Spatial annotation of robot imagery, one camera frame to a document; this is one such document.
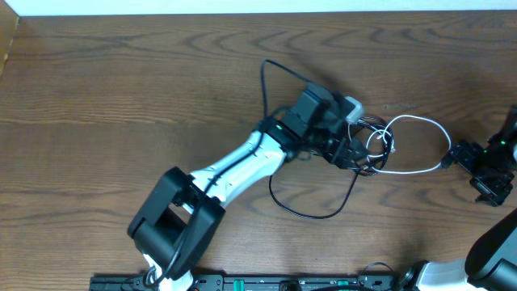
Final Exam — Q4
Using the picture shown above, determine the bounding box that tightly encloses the black USB cable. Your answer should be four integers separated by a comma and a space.
268, 116, 396, 220

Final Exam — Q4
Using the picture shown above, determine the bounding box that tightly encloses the white USB cable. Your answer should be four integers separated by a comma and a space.
347, 114, 452, 175

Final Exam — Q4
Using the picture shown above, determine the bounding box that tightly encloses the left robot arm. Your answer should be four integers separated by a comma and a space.
128, 82, 367, 290

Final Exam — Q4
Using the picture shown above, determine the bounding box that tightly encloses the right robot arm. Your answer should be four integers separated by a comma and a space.
392, 105, 516, 291

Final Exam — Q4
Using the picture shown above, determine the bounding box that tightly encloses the left camera cable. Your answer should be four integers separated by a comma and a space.
143, 58, 314, 290

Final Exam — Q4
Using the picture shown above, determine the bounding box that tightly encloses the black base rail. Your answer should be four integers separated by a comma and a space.
88, 262, 414, 291

